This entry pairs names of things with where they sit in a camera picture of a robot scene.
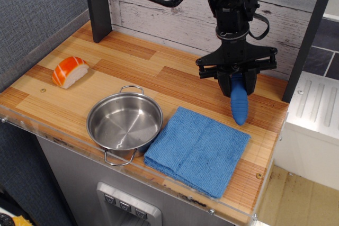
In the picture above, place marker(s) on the folded blue cloth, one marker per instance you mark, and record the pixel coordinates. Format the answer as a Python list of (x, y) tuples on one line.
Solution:
[(200, 152)]

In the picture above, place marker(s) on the silver control panel with buttons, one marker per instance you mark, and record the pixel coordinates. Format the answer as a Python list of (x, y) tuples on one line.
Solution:
[(121, 208)]

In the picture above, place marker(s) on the clear acrylic table guard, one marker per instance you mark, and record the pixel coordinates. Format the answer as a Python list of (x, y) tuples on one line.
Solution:
[(63, 129)]

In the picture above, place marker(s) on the yellow object at corner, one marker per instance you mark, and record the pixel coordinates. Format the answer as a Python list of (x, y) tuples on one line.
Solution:
[(21, 221)]

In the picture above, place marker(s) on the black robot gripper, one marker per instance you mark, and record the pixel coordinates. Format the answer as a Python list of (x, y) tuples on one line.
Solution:
[(236, 56)]

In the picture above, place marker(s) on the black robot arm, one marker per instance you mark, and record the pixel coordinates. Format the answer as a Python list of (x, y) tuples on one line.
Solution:
[(234, 16)]

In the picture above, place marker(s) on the blue handled metal fork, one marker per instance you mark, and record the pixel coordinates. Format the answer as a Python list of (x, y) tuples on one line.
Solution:
[(238, 99)]

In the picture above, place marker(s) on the small stainless steel pot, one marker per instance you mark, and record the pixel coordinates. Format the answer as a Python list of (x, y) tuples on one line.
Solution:
[(124, 124)]

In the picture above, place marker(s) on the orange white salmon sushi toy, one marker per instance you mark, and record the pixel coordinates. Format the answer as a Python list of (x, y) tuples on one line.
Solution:
[(69, 71)]

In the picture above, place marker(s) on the dark right frame post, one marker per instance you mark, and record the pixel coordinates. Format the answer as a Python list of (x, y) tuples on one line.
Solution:
[(300, 61)]

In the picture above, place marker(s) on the white ribbed appliance top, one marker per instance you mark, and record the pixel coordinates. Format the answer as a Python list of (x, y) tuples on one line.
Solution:
[(314, 105)]

